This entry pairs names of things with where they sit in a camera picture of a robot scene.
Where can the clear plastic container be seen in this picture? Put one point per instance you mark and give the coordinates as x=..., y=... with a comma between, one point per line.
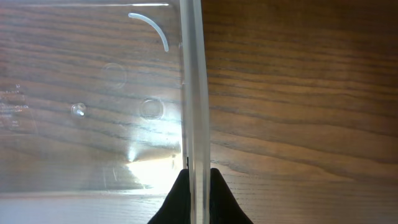
x=103, y=105

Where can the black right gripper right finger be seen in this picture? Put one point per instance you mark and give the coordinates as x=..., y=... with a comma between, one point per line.
x=224, y=208

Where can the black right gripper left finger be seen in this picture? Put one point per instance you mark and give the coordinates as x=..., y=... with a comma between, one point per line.
x=174, y=202

